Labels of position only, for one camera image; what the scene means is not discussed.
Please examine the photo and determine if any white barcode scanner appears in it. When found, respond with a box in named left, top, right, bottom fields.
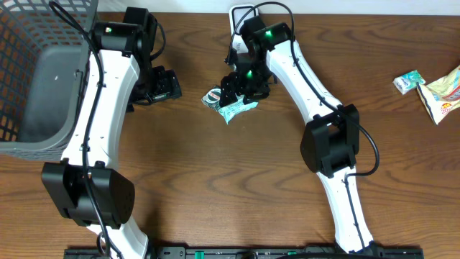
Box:
left=229, top=4, right=259, bottom=54

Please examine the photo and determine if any teal snack packet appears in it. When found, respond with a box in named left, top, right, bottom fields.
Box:
left=218, top=99, right=258, bottom=124

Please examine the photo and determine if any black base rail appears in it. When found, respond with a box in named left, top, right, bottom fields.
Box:
left=63, top=245, right=426, bottom=259

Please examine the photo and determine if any green Zam-Buk tin box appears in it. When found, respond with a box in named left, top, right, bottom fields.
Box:
left=201, top=86, right=221, bottom=111

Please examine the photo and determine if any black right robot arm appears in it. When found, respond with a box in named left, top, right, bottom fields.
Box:
left=219, top=16, right=373, bottom=253

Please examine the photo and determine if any black plastic mesh basket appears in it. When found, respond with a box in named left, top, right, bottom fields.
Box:
left=1, top=0, right=90, bottom=161

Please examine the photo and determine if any yellow white snack bag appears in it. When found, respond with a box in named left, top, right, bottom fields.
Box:
left=416, top=66, right=459, bottom=125

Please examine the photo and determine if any small teal tissue packet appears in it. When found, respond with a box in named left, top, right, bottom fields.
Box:
left=393, top=70, right=426, bottom=95

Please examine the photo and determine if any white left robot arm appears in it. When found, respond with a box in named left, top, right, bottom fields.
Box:
left=41, top=7, right=181, bottom=258

